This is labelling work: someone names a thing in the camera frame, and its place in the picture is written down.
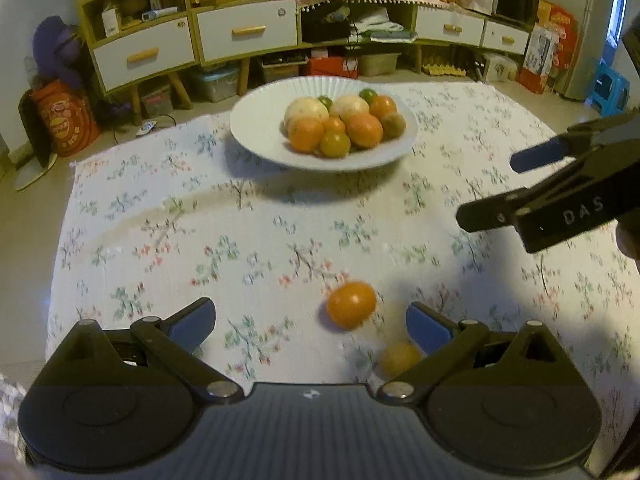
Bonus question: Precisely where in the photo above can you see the tall wooden shelf cabinet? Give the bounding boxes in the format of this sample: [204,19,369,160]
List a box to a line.
[72,0,198,126]

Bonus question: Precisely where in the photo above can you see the storage box with dark lid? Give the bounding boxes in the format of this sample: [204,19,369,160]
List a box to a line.
[260,52,302,82]

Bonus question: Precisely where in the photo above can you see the floral tablecloth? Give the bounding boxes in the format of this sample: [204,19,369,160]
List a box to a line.
[45,80,640,476]

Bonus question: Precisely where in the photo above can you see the egg tray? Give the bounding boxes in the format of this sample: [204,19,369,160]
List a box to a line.
[421,57,469,77]

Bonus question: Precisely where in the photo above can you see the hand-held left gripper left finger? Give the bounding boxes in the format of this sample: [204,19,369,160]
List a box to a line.
[47,297,245,403]

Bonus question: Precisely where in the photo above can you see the white patterned carton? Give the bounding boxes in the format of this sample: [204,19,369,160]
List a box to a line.
[481,52,519,84]

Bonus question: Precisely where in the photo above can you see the blue plastic stool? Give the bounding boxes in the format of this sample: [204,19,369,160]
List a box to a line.
[591,61,632,117]

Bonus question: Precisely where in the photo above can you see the person's right hand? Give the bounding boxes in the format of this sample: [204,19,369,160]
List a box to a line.
[616,224,640,262]

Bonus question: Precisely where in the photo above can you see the wooden cabinet with white drawer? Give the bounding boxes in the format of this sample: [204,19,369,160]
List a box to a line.
[190,0,301,96]

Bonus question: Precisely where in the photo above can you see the yellow-green tomato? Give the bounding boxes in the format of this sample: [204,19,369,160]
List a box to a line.
[319,131,352,158]

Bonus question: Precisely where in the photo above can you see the white ribbed plate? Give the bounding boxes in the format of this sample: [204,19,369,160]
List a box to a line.
[229,76,419,173]

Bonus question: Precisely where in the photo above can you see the grey refrigerator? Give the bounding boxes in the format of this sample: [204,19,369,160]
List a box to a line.
[554,0,632,102]

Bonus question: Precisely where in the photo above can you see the speckled pale yellow pear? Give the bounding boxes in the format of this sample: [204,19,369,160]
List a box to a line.
[284,98,331,131]

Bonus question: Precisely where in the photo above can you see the orange printed bag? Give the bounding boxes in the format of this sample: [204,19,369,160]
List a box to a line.
[29,80,101,158]

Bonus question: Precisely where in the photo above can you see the beige storage box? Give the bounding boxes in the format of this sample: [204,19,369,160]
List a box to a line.
[358,52,402,77]

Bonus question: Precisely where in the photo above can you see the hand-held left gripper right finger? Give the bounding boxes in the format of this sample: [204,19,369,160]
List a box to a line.
[376,301,578,405]

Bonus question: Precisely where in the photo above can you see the black bag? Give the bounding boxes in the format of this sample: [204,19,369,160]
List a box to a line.
[301,5,352,44]

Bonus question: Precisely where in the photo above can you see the mandarin orange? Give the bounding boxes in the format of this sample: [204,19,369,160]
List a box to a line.
[346,112,384,149]
[288,117,325,154]

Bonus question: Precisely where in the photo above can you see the clear box with blue lid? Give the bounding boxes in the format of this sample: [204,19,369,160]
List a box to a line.
[189,65,242,104]

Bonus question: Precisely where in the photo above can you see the black panel on oval base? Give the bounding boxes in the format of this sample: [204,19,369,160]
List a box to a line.
[14,89,58,192]

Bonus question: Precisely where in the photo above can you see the small yellow plum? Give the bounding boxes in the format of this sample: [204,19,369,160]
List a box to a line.
[380,341,423,378]

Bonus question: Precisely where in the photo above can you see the small brown kiwi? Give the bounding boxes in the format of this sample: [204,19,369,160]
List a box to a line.
[381,111,407,138]

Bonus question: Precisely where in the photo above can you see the small clear storage box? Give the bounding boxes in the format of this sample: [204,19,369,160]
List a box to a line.
[139,82,175,117]

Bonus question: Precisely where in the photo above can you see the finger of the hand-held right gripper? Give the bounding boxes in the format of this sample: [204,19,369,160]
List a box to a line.
[455,185,552,234]
[509,109,640,174]

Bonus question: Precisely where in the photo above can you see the red cardboard box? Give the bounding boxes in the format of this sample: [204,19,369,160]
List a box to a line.
[305,56,360,80]

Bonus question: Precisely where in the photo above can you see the pile of papers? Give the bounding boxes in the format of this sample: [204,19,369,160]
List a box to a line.
[350,7,419,43]

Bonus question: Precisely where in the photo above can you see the low wooden media stand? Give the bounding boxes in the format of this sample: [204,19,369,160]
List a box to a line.
[297,0,533,73]

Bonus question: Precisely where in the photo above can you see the red cartons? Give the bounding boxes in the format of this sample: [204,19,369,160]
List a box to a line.
[516,0,579,95]

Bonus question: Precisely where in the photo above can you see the purple plush toy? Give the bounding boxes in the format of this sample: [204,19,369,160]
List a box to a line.
[32,15,84,89]

